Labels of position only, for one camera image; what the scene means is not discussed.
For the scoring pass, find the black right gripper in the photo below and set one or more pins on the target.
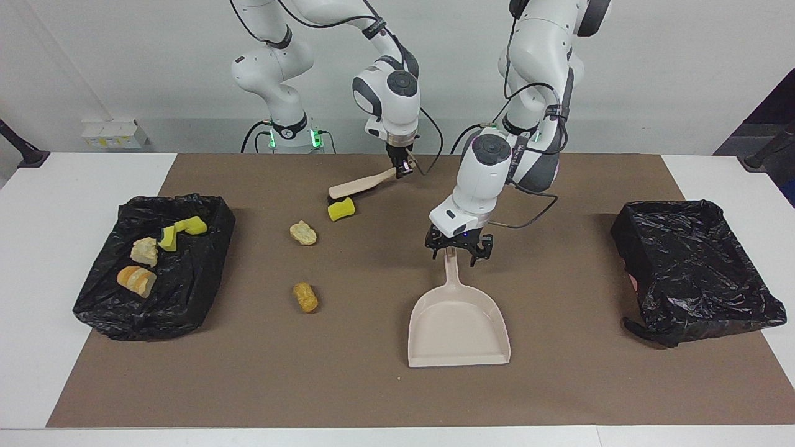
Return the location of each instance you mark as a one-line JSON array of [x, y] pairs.
[[399, 152]]

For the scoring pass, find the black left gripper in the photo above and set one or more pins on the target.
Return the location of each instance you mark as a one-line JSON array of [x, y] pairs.
[[459, 242]]

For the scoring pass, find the beige hand brush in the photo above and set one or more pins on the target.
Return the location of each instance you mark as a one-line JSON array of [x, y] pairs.
[[357, 185]]

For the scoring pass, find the beige plastic dustpan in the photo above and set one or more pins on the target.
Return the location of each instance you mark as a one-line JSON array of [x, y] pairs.
[[459, 329]]

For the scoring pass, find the yellow sponge piece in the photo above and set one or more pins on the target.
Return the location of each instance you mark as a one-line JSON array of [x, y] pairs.
[[341, 210], [192, 226]]

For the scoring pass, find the yellow sponge with green pad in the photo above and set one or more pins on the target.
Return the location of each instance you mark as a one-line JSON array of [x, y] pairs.
[[168, 239]]

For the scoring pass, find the small flaky croissant piece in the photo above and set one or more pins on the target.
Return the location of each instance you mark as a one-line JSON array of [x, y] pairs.
[[144, 251]]

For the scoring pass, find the large striped croissant piece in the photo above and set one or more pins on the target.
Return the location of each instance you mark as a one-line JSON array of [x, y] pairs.
[[136, 280]]

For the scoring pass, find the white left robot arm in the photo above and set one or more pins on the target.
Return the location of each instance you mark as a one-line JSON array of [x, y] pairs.
[[534, 56]]

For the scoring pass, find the black bag lined bin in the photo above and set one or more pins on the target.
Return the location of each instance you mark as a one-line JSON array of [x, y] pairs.
[[186, 292], [689, 267]]

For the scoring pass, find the pale crumpled chip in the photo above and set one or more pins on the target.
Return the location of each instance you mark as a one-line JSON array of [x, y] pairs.
[[303, 233]]

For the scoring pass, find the brown oval bread roll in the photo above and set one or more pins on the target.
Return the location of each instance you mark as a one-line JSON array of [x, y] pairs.
[[305, 298]]

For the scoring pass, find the brown table mat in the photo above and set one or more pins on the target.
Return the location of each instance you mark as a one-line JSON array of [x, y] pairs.
[[310, 385]]

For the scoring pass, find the black stand leg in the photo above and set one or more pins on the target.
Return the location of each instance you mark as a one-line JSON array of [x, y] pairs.
[[767, 152], [22, 149]]

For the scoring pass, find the white wall socket box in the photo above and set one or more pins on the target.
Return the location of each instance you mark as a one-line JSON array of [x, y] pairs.
[[115, 133]]

